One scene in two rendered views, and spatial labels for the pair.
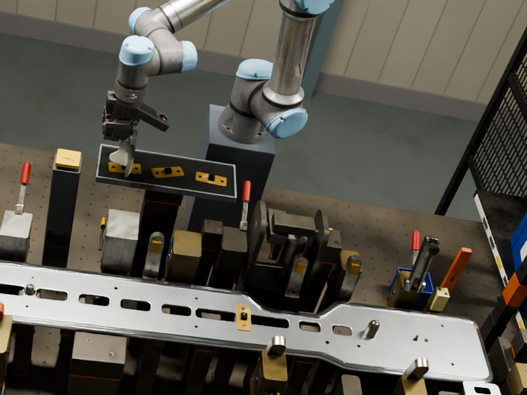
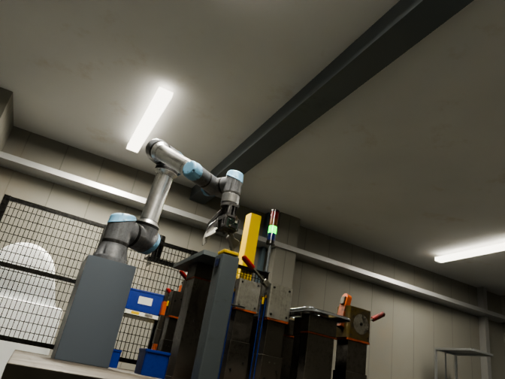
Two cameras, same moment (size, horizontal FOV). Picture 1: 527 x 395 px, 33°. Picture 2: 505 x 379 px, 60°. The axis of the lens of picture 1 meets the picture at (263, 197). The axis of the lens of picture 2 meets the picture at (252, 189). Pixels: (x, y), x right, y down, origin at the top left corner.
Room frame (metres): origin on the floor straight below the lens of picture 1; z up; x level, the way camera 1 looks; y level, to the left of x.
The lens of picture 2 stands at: (1.98, 2.07, 0.72)
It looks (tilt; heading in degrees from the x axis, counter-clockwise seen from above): 24 degrees up; 260
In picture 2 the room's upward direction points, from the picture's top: 10 degrees clockwise
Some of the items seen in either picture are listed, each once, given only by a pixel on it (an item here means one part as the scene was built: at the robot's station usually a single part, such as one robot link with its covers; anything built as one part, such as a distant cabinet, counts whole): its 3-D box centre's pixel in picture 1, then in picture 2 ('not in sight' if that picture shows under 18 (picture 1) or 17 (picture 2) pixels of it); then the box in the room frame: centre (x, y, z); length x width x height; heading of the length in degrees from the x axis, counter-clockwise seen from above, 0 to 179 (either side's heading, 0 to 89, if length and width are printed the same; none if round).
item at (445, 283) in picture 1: (433, 312); not in sight; (1.85, -0.55, 0.95); 0.03 x 0.01 x 0.50; 105
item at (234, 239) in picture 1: (219, 284); not in sight; (1.76, 0.04, 0.89); 0.12 x 0.07 x 0.38; 15
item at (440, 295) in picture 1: (419, 335); not in sight; (1.82, -0.54, 0.88); 0.04 x 0.04 x 0.37; 15
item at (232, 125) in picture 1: (245, 115); (112, 253); (2.21, 0.13, 1.15); 0.15 x 0.15 x 0.10
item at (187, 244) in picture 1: (174, 289); not in sight; (1.69, 0.15, 0.89); 0.12 x 0.08 x 0.38; 15
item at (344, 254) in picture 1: (330, 302); not in sight; (1.83, -0.27, 0.88); 0.11 x 0.07 x 0.37; 15
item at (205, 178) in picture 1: (211, 178); not in sight; (1.85, 0.15, 1.17); 0.08 x 0.04 x 0.01; 100
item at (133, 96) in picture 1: (130, 89); (230, 201); (1.77, 0.39, 1.41); 0.08 x 0.08 x 0.05
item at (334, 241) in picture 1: (310, 290); not in sight; (1.82, -0.21, 0.91); 0.07 x 0.05 x 0.42; 15
